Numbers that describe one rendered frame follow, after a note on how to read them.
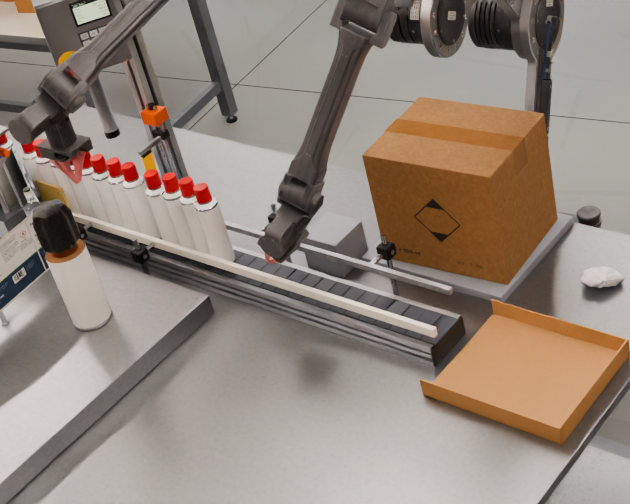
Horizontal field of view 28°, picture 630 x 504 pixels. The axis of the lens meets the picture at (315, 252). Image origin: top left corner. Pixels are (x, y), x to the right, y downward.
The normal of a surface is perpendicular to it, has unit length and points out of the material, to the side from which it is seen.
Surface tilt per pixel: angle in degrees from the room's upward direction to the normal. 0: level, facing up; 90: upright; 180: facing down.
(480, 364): 0
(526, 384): 0
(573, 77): 0
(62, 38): 90
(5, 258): 90
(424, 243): 90
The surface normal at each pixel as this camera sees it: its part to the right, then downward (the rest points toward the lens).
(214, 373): -0.22, -0.79
